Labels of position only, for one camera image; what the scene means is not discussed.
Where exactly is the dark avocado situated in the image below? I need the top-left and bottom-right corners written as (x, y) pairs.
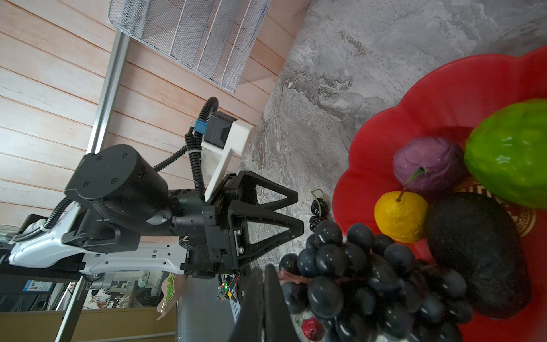
top-left (424, 192), bottom-right (532, 319)

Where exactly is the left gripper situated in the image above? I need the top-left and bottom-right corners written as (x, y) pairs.
top-left (168, 171), bottom-right (304, 278)

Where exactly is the red cherries pair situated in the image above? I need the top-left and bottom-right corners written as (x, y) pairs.
top-left (301, 317), bottom-right (326, 342)

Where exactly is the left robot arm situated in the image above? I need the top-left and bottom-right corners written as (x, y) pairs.
top-left (1, 145), bottom-right (304, 282)

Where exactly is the black corrugated cable conduit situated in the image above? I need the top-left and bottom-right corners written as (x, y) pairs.
top-left (12, 96), bottom-right (219, 242)

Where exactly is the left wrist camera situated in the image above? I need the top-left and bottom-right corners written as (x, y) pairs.
top-left (195, 111), bottom-right (254, 201)

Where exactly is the white wire mesh shelf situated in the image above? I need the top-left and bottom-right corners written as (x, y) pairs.
top-left (107, 0), bottom-right (270, 92)

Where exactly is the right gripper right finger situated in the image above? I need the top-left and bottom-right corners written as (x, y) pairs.
top-left (264, 264), bottom-right (299, 342)

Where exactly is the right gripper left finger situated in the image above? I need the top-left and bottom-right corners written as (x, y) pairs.
top-left (229, 268), bottom-right (264, 342)

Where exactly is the green bumpy custard apple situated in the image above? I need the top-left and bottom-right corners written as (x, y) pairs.
top-left (464, 99), bottom-right (546, 209)

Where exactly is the yellow lemon fruit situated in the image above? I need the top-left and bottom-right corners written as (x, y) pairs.
top-left (374, 190), bottom-right (429, 244)

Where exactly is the purple round fruit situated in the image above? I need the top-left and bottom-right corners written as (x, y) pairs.
top-left (393, 136), bottom-right (467, 194)

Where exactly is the black mulberries pair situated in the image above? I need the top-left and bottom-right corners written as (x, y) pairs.
top-left (309, 189), bottom-right (330, 232)

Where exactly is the aluminium left frame bar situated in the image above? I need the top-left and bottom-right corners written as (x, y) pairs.
top-left (56, 31), bottom-right (130, 341)

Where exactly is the black grape bunch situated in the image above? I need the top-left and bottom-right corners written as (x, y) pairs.
top-left (279, 221), bottom-right (474, 341)

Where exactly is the green circuit board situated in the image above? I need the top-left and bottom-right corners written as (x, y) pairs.
top-left (217, 272), bottom-right (241, 303)

